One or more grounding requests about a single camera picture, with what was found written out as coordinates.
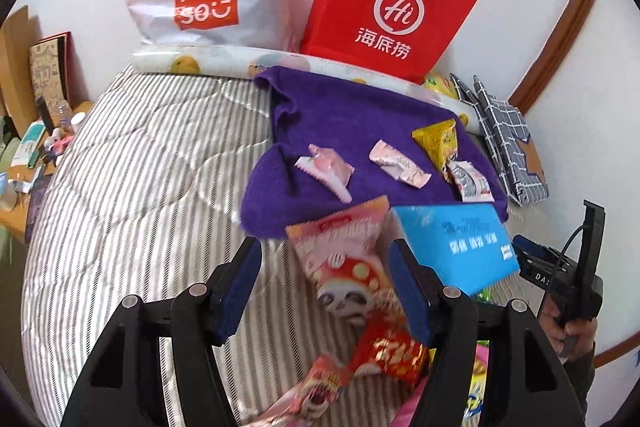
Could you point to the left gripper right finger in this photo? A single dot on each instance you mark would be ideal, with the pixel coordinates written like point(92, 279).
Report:
point(526, 384)

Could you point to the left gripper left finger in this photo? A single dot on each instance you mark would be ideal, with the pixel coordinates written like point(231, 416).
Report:
point(120, 383)

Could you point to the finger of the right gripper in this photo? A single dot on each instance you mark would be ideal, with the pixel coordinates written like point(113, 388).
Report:
point(539, 257)
point(559, 283)

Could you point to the white red snack packet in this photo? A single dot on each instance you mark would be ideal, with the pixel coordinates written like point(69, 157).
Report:
point(472, 184)

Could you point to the yellow snack packet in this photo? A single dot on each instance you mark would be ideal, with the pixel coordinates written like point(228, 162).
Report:
point(440, 144)

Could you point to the red gold snack packet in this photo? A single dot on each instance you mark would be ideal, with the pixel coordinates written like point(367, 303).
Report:
point(387, 348)

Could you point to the light pink candy packet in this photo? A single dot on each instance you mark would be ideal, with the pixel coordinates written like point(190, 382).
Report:
point(397, 165)

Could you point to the panda mushroom snack bag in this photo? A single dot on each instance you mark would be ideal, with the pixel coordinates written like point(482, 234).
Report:
point(338, 255)

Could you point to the pink bear snack packet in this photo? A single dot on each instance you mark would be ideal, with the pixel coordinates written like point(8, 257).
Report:
point(311, 397)

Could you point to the pink peach pastry packet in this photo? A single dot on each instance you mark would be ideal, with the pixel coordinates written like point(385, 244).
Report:
point(328, 168)

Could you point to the green snack packet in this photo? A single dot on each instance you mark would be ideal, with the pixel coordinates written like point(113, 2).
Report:
point(483, 296)

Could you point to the pink yellow snack bag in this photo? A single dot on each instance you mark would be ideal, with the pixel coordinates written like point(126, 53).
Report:
point(475, 401)

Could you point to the person's right hand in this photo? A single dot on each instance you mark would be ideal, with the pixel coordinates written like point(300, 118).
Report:
point(574, 340)

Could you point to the blue tissue pack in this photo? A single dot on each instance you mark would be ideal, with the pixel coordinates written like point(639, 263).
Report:
point(465, 244)

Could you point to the grey checked star cloth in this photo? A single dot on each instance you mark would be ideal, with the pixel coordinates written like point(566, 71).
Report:
point(509, 143)

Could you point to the yellow chips bag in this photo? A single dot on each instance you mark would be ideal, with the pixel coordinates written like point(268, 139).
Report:
point(440, 84)

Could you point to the striped quilted bedspread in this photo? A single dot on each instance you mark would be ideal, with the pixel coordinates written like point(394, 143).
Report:
point(147, 202)

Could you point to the purple towel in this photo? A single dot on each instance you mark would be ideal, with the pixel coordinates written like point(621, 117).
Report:
point(350, 118)

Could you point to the red paper shopping bag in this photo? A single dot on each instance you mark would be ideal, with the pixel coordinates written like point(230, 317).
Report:
point(400, 38)

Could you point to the wooden headboard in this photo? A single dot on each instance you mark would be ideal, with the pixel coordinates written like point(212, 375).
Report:
point(17, 36)

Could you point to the brown patterned book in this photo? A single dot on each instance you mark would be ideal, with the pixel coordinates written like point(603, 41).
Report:
point(49, 67)

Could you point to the brown wooden door frame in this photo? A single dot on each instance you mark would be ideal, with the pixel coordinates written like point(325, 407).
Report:
point(552, 54)

